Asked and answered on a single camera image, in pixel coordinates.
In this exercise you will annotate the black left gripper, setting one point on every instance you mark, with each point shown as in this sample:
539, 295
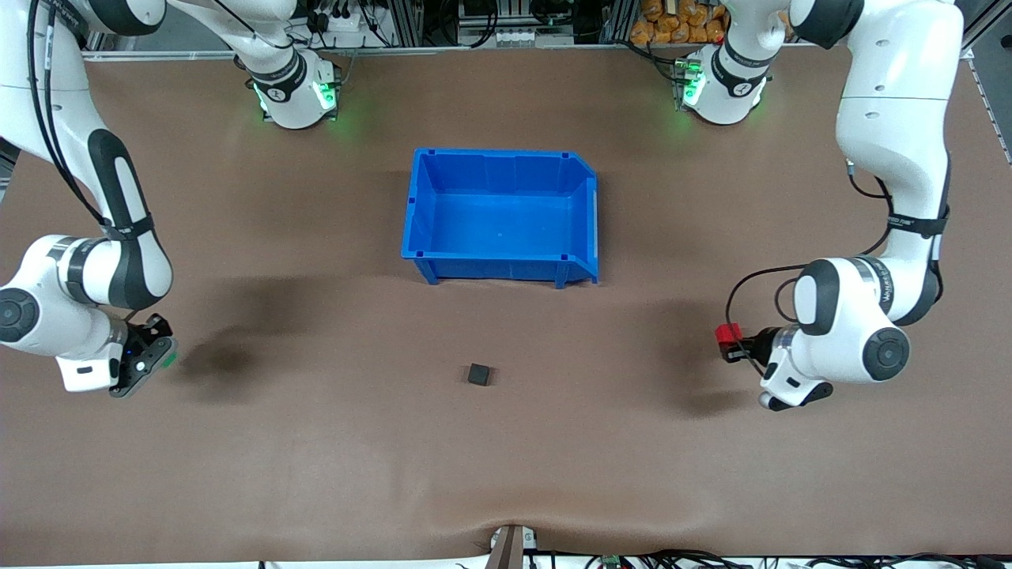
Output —
760, 343

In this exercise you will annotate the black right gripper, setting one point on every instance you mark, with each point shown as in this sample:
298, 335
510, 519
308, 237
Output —
143, 333

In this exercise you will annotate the small red cube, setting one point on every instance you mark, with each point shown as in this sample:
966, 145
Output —
727, 333

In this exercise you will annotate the small green cube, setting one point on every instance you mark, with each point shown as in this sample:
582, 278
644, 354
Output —
170, 360

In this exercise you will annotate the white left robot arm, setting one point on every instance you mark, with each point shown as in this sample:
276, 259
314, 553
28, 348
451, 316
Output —
893, 134

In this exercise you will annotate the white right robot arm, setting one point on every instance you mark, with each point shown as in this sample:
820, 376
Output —
47, 103

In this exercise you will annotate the small black cube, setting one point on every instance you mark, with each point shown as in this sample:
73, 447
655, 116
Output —
478, 374

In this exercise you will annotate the brown table mat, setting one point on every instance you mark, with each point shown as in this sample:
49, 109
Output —
506, 442

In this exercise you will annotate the blue plastic storage bin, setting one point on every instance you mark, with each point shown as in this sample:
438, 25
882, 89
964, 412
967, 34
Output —
506, 229

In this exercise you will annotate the orange snack bag pile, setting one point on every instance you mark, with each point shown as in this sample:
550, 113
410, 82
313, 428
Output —
672, 28

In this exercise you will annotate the white power strip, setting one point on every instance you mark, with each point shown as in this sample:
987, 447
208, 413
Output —
344, 22

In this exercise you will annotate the brown camera mount post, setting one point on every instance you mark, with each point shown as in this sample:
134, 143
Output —
510, 549

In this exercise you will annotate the aluminium table edge rail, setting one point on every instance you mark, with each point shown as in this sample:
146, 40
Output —
474, 50

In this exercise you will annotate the aluminium corner frame post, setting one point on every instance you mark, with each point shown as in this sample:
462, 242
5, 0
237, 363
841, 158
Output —
980, 24

